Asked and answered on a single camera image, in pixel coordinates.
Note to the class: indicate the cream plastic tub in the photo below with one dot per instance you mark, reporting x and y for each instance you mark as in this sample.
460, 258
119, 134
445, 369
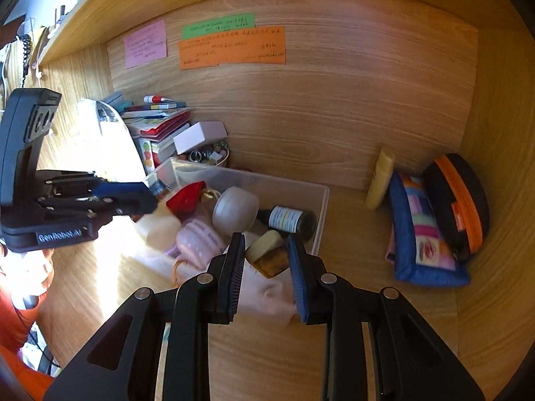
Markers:
159, 232

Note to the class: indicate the stack of books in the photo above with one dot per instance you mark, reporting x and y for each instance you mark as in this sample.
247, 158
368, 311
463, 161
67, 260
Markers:
161, 123

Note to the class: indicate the black orange zipper case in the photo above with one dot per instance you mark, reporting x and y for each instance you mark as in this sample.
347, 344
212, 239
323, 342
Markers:
457, 200

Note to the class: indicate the red white glue stick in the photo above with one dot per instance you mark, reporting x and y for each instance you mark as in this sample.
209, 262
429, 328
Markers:
159, 99

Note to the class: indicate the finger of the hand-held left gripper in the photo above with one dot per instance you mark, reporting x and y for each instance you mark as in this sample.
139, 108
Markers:
121, 190
125, 208

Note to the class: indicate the small white cardboard box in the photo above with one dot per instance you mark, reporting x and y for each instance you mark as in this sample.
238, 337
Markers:
198, 135

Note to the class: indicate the fruit printed card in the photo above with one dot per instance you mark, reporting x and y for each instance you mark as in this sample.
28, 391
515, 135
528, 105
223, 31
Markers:
147, 156

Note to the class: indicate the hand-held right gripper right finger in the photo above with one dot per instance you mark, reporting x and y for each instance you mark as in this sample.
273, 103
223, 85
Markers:
299, 280

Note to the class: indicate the white round jar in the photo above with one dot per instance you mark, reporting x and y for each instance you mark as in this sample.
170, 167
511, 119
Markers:
236, 209

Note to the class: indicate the white printed paper sheet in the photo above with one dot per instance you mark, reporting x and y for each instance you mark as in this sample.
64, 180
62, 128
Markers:
117, 146

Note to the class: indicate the wooden desktop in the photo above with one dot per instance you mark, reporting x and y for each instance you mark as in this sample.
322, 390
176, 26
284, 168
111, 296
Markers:
259, 363

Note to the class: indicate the green sticky note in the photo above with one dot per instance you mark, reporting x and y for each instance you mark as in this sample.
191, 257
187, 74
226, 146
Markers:
217, 26

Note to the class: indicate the dark glass bottle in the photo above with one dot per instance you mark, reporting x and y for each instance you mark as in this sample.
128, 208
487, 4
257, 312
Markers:
288, 219

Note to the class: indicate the orange sticky note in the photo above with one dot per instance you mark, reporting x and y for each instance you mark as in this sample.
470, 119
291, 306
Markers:
234, 50

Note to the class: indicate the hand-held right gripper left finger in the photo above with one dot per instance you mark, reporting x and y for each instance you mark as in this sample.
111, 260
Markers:
234, 277

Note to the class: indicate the amber bottle cream cap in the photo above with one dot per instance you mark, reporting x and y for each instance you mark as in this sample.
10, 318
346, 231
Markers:
267, 255

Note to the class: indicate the clear plastic storage box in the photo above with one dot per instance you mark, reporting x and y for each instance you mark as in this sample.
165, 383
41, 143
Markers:
292, 188

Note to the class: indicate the red cloth pouch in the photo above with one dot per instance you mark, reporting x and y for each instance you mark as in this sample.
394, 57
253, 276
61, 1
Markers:
186, 200

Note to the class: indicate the blue patchwork pouch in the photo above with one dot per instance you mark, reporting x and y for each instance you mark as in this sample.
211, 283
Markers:
422, 238

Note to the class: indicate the pink sticky note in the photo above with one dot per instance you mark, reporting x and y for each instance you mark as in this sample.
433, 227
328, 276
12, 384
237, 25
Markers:
146, 44

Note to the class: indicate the pale yellow tube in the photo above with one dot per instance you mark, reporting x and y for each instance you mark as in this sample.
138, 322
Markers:
380, 179

